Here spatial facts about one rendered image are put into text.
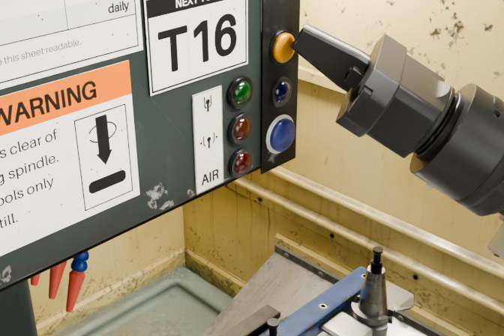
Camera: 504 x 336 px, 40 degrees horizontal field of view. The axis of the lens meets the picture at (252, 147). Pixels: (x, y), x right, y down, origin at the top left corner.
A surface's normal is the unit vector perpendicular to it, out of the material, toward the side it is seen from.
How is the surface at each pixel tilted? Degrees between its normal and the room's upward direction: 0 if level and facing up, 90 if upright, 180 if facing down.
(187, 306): 0
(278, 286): 24
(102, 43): 90
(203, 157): 90
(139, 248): 90
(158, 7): 90
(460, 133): 69
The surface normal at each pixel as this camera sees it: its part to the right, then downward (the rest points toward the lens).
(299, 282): -0.29, -0.69
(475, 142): 0.00, 0.04
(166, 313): 0.00, -0.90
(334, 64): -0.26, 0.43
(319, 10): -0.70, 0.31
